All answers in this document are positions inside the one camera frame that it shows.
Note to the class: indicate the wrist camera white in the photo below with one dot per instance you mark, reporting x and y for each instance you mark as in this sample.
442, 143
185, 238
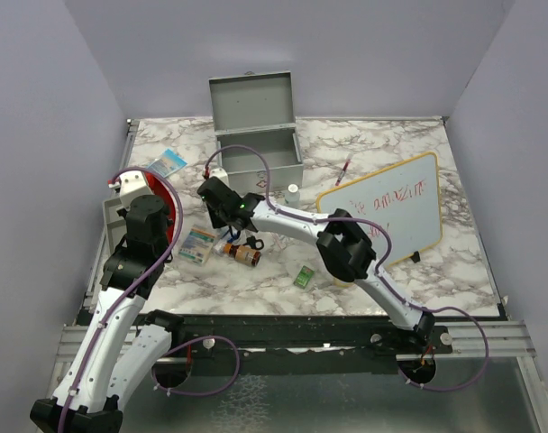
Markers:
129, 186
219, 173

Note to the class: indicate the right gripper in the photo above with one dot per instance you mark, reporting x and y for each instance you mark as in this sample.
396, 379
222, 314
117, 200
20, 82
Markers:
214, 222

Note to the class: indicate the red first aid pouch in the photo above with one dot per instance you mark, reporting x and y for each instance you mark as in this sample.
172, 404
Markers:
158, 188

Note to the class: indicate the red marker pen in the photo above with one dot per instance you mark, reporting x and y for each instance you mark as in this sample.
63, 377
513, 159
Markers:
343, 170

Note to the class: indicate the black handled scissors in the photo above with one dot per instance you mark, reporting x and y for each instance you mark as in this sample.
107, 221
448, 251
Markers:
252, 241

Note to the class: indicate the white plastic bottle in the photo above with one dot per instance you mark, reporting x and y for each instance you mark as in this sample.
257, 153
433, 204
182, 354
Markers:
292, 196

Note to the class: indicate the green small packet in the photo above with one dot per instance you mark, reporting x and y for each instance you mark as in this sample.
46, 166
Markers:
303, 277

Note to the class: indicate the grey metal first aid box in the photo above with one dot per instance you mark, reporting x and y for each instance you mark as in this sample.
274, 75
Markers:
256, 127

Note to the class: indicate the small whiteboard yellow frame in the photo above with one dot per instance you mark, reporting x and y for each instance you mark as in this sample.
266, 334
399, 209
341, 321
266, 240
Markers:
404, 199

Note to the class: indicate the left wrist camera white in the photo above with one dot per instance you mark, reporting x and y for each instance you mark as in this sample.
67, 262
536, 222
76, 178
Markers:
129, 186

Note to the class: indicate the bandage roll blue label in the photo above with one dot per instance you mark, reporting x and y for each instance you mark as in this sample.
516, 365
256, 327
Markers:
225, 236

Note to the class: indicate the black mounting rail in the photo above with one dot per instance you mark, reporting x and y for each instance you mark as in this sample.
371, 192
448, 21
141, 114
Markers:
289, 345

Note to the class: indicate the medicine box teal orange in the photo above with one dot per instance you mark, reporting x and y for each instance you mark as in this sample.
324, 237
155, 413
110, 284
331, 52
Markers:
198, 245

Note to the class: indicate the blue pouch packet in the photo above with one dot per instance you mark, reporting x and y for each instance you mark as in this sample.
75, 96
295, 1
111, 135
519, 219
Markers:
167, 164

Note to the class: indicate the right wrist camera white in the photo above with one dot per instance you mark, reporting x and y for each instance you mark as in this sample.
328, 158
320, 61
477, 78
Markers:
219, 173

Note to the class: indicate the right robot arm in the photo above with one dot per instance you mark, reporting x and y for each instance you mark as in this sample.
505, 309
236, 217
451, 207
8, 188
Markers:
345, 248

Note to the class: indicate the brown medicine bottle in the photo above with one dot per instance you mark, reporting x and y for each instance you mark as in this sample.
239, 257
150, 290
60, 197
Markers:
242, 254

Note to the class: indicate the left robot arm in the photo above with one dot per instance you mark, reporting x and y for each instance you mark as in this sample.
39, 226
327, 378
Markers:
103, 375

